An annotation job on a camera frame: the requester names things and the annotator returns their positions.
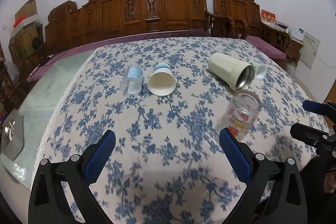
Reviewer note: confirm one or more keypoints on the blue floral tablecloth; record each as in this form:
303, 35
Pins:
167, 166

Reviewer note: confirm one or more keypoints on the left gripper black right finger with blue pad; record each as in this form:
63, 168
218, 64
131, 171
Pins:
274, 191

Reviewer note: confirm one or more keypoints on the carved wooden armchair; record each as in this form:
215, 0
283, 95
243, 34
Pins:
247, 16

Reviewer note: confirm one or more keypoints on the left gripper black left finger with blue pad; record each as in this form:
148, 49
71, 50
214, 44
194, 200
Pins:
48, 203

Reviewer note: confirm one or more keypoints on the white wall electrical box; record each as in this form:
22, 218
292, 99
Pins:
309, 50

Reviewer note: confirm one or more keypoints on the printed clear glass cup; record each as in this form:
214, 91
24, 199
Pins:
240, 114

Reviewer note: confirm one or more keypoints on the red sign on side table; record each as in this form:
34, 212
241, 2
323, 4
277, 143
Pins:
268, 17

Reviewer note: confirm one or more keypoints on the grey metal item on floor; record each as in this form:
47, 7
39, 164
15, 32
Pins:
12, 140

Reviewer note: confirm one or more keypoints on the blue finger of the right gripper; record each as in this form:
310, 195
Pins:
316, 107

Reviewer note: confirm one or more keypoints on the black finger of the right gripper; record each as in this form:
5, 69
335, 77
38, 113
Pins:
310, 136

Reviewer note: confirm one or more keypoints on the purple armchair cushion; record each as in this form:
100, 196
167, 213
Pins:
266, 48

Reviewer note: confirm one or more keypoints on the cream insulated steel mug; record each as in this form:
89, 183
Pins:
237, 74

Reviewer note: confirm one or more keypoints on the clear plastic labelled cup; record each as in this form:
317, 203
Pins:
131, 84

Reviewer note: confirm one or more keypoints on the carved wooden sofa bench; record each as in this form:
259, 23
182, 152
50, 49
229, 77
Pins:
70, 26

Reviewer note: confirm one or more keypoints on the white blue paper cup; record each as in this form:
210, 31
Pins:
162, 81

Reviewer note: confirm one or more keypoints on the stacked cardboard boxes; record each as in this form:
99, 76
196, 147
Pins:
26, 34

